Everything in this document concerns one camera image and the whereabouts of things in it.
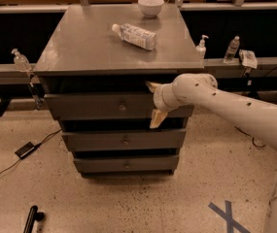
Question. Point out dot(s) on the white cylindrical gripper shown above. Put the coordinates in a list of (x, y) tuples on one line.
[(158, 96)]

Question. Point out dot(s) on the black handle object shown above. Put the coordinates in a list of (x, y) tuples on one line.
[(34, 215)]

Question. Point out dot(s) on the white ceramic bowl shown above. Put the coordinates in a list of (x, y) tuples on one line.
[(150, 8)]

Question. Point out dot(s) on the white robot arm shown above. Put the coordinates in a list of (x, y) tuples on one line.
[(253, 116)]

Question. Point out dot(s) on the clear pump bottle left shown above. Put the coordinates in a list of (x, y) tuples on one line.
[(21, 61)]

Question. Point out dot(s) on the grey top drawer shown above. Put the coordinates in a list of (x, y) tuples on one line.
[(75, 106)]

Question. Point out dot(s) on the grey drawer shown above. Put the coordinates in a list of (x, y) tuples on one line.
[(120, 140), (126, 164), (75, 106)]

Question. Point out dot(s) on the grey drawer cabinet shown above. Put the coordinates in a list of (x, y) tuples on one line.
[(84, 55)]

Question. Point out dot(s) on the grey bottom drawer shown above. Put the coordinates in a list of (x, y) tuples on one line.
[(126, 164)]

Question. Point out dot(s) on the white pump sanitizer bottle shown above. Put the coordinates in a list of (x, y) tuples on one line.
[(201, 46)]

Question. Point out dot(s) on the black power adapter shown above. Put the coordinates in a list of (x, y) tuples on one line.
[(24, 150)]

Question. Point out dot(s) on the crumpled white packet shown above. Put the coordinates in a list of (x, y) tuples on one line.
[(248, 59)]

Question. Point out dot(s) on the lying plastic water bottle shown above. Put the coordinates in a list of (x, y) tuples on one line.
[(136, 36)]

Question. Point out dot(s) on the grey middle drawer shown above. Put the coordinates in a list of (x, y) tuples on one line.
[(120, 140)]

